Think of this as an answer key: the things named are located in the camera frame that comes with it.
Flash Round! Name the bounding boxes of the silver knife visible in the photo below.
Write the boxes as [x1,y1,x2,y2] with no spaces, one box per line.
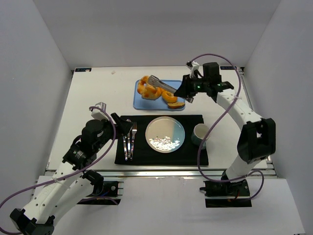
[123,136,128,161]

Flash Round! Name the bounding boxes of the large striped croissant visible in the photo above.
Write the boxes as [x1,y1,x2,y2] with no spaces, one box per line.
[141,83,162,100]

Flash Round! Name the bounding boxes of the blue rectangular tray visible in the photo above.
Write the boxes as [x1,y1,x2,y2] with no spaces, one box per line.
[133,80,185,111]

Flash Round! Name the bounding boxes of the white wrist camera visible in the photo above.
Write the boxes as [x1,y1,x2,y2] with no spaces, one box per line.
[89,102,109,121]
[186,61,203,78]

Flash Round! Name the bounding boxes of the metal tongs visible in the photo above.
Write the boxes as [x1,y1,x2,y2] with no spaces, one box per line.
[148,74,195,104]

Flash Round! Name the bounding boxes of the silver fork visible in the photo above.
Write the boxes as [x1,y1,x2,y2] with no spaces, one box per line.
[130,122,137,160]

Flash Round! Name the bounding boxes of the white round plate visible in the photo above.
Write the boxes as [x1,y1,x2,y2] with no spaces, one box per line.
[145,116,185,153]

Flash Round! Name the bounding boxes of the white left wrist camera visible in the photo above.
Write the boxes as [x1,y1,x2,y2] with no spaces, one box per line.
[89,102,109,121]

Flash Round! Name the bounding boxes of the silver spoon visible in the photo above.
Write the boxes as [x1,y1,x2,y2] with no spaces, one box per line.
[125,127,132,161]

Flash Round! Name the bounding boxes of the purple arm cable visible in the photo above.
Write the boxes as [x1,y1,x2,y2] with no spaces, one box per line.
[188,53,265,200]
[0,105,120,233]

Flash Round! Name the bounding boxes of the orange bagel ring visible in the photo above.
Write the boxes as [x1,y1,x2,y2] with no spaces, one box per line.
[161,90,178,104]

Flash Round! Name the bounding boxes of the small striped croissant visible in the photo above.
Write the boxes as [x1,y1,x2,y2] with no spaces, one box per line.
[137,75,149,94]

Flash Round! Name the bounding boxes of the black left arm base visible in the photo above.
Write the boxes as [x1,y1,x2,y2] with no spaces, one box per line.
[78,181,124,206]

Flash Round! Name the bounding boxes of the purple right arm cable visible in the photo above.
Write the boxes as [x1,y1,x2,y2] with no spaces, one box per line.
[188,53,265,200]

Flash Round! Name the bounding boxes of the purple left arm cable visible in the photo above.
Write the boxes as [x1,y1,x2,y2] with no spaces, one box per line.
[0,105,120,233]

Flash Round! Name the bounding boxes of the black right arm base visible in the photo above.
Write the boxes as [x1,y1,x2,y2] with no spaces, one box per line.
[200,180,252,208]

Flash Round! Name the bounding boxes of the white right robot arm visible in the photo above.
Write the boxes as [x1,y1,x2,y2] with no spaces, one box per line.
[174,61,276,183]

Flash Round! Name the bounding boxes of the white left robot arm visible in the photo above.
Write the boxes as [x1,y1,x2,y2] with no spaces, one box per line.
[10,113,133,235]

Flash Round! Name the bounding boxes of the brown bread slice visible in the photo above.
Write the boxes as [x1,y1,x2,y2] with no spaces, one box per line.
[167,102,185,109]

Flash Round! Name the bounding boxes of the green white mug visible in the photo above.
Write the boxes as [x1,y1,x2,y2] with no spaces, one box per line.
[191,123,209,148]

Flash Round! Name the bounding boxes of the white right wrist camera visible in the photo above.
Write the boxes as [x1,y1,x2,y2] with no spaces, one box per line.
[186,61,203,78]

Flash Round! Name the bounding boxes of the black placemat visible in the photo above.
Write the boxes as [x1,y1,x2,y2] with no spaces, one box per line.
[114,115,203,166]

